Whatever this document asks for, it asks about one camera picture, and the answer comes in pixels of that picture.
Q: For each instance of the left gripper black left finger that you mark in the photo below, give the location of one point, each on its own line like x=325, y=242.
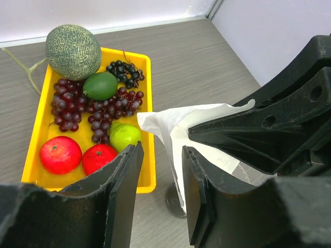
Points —
x=96, y=211

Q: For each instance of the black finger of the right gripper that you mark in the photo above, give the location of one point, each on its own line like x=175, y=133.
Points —
x=290, y=137
x=313, y=57

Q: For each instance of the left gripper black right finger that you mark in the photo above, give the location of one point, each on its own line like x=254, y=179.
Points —
x=223, y=211

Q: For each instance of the white paper coffee filter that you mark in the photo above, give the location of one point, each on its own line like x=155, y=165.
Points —
x=171, y=127

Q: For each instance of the red apple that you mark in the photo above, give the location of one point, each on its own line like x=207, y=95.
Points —
x=60, y=155

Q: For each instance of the light green apple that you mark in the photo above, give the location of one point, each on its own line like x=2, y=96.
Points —
x=122, y=135

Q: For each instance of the yellow plastic tray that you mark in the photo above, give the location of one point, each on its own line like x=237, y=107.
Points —
x=44, y=129

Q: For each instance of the red grape bunch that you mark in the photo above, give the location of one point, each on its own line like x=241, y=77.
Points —
x=69, y=103

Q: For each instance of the dark green lime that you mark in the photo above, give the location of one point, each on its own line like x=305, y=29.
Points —
x=100, y=86

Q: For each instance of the black grape bunch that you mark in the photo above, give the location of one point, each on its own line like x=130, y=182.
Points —
x=126, y=72

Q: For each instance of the green melon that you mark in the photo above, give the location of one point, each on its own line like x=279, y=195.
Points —
x=71, y=50

